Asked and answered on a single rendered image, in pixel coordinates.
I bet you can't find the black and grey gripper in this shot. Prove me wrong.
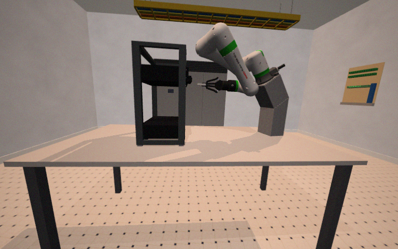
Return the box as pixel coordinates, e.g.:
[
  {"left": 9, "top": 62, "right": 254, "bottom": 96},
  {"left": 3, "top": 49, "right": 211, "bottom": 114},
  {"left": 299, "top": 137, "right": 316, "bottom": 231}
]
[{"left": 197, "top": 77, "right": 229, "bottom": 93}]

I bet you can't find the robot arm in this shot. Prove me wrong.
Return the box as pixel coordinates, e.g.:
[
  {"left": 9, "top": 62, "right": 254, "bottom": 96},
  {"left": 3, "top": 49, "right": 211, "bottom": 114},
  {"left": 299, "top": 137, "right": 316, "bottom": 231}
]
[{"left": 195, "top": 22, "right": 285, "bottom": 96}]

